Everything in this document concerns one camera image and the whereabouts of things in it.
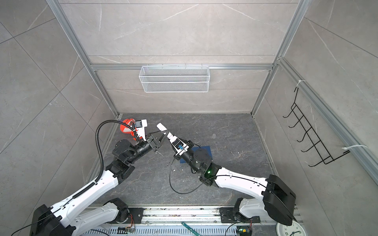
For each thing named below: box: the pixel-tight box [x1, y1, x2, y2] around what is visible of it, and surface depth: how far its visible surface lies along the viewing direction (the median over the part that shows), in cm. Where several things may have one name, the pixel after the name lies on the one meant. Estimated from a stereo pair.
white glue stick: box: [156, 122, 168, 132], surface depth 65 cm
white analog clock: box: [275, 220, 307, 236], surface depth 67 cm
